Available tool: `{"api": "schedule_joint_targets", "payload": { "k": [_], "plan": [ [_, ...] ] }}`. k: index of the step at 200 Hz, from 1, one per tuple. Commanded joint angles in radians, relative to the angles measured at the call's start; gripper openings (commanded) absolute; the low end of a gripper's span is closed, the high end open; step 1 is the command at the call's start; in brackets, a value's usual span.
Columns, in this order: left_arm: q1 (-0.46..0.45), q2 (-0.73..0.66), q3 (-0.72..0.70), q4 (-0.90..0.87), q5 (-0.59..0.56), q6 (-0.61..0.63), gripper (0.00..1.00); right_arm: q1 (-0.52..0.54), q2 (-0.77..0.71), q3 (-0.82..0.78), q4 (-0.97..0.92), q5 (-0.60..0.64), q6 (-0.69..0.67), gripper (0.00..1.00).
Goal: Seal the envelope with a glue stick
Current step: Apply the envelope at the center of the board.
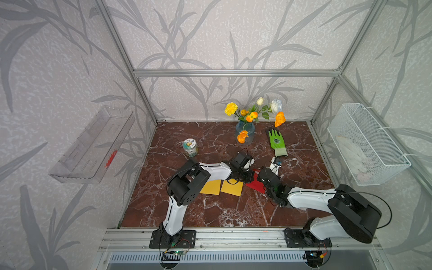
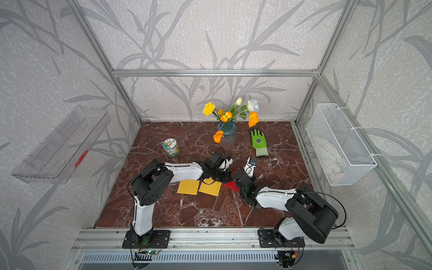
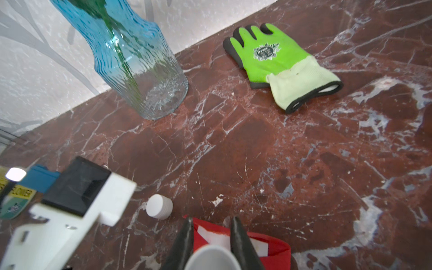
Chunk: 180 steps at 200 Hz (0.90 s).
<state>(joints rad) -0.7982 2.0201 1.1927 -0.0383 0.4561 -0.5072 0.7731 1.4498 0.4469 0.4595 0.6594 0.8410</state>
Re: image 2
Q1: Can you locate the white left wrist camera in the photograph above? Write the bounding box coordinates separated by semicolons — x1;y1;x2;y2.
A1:
219;157;233;171

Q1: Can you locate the round sunflower label jar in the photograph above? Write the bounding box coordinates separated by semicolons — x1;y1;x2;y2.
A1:
163;138;180;158

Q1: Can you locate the clear acrylic wall shelf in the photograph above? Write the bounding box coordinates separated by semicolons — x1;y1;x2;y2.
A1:
11;106;111;184

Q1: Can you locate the large yellow envelope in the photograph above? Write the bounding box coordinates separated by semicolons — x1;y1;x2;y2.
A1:
199;178;222;197

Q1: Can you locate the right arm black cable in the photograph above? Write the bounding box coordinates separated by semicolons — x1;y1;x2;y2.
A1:
263;188;347;230

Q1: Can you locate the blue textured glass vase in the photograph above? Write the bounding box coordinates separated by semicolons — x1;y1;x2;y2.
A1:
217;121;236;145

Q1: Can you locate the small yellow envelope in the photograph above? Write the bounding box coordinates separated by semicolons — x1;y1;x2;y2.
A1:
177;180;200;195

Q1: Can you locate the artificial flower bouquet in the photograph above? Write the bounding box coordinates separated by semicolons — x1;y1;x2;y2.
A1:
202;97;259;144

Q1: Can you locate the white wire wall basket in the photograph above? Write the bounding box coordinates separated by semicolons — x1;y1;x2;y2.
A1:
306;103;377;186

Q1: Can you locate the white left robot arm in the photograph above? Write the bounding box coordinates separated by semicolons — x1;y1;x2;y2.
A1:
131;152;234;237

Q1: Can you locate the white cloth in basket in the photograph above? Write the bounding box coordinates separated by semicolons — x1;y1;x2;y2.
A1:
313;136;347;185

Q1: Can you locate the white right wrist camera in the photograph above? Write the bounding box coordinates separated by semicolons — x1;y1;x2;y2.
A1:
244;157;257;178

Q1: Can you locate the red envelope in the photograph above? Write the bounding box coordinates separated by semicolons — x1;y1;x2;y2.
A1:
224;181;240;193

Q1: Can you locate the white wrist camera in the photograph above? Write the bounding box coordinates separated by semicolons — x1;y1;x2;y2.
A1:
244;157;257;178
219;157;233;171

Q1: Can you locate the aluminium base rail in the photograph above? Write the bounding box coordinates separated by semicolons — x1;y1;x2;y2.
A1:
71;227;355;252

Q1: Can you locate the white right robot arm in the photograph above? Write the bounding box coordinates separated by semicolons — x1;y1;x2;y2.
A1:
232;169;339;247

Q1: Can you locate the green work glove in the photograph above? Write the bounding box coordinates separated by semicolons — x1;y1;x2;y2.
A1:
250;129;269;158

